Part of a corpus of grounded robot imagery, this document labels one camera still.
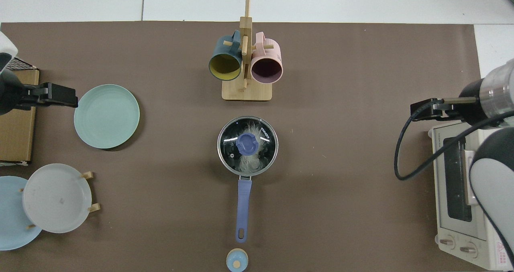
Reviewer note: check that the glass lid with blue knob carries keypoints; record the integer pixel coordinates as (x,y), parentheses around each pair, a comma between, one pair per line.
(247,143)

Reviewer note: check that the white vermicelli bundle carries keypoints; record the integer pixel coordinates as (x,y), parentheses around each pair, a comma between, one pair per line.
(251,163)

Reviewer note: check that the teal plate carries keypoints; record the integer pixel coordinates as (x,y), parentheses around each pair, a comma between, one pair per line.
(106,117)

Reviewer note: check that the grey plate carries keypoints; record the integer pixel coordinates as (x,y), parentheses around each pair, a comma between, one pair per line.
(56,197)

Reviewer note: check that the wooden plate rack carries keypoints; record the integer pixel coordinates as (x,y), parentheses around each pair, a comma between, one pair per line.
(94,208)

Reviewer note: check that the light blue plate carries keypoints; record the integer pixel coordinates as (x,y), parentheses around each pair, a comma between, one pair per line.
(10,216)

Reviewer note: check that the pale toaster oven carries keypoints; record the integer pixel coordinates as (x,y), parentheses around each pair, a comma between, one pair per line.
(453,175)

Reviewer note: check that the brown table cloth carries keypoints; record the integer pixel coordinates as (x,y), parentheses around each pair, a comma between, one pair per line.
(341,183)

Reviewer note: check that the dark teal cup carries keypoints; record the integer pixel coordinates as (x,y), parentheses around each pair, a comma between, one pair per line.
(219,49)

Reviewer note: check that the wooden cup stand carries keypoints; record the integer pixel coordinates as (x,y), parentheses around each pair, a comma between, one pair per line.
(247,91)

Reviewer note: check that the pink cup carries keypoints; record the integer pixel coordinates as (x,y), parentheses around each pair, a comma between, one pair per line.
(274,57)

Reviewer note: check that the small blue round thing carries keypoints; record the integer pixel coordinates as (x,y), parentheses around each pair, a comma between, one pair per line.
(237,260)

